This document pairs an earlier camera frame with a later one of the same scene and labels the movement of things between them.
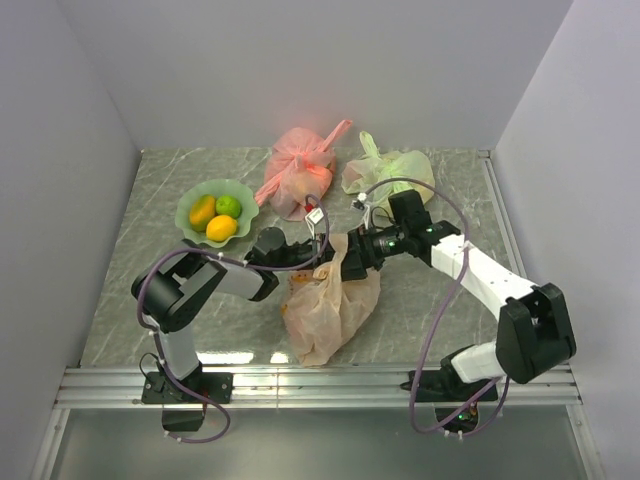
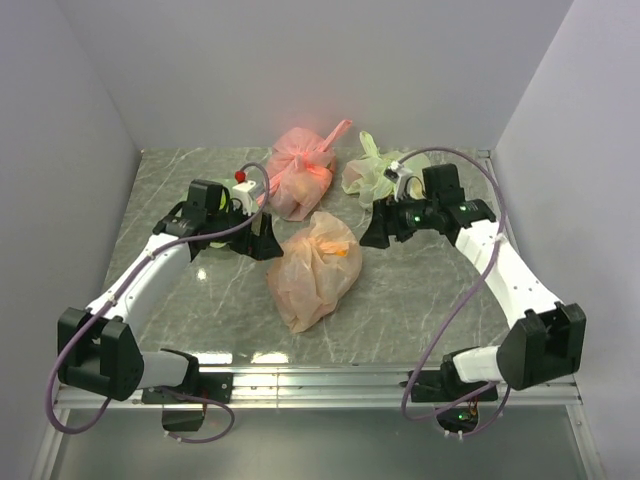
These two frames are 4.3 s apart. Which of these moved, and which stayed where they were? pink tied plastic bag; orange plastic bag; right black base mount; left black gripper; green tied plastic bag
Moved: left black gripper; orange plastic bag
Stayed: green tied plastic bag; right black base mount; pink tied plastic bag
